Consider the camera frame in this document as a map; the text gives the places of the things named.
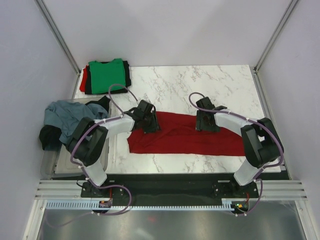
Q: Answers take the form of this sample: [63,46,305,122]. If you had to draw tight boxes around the dark red t shirt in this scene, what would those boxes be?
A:
[127,111,245,157]

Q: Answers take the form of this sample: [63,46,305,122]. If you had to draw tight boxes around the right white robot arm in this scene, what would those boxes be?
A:
[193,96,284,197]

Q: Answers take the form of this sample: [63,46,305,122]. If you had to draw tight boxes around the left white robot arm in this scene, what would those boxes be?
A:
[65,100,161,197]

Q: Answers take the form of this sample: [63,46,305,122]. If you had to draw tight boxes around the folded black t shirt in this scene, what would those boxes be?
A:
[84,60,132,95]

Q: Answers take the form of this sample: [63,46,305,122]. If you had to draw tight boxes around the folded green t shirt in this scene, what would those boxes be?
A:
[88,58,126,95]

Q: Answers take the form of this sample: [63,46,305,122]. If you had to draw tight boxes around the folded red t shirt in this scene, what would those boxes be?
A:
[79,65,88,93]

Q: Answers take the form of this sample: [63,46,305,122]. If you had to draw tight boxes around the grey blue t shirt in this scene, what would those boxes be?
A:
[43,96,110,144]

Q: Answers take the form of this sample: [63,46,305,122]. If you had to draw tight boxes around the black t shirt in bin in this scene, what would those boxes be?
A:
[37,96,112,151]

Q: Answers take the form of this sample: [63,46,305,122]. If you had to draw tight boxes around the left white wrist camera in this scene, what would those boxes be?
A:
[137,100,154,114]

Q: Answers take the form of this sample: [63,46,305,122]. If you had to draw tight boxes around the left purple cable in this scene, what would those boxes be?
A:
[44,83,140,228]

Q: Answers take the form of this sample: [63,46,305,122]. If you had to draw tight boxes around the purple cable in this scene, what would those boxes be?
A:
[44,83,140,228]
[187,91,286,218]

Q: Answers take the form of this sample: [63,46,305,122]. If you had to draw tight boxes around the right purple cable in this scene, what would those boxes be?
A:
[187,91,286,218]

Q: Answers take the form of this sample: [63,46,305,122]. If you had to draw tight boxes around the right aluminium frame post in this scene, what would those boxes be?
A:
[252,0,301,73]

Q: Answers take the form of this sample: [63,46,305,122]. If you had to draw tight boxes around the aluminium frame post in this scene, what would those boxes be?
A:
[33,0,83,76]
[252,0,301,73]

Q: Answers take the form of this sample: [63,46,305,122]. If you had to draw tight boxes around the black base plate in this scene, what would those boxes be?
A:
[80,173,259,207]

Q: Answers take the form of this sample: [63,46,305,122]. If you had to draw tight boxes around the white slotted cable duct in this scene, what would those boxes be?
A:
[45,199,234,211]

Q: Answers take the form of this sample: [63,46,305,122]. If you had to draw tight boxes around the aluminium rail front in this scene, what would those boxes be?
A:
[35,179,307,201]

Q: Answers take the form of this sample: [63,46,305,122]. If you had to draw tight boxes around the left aluminium frame post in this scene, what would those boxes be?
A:
[33,0,83,76]

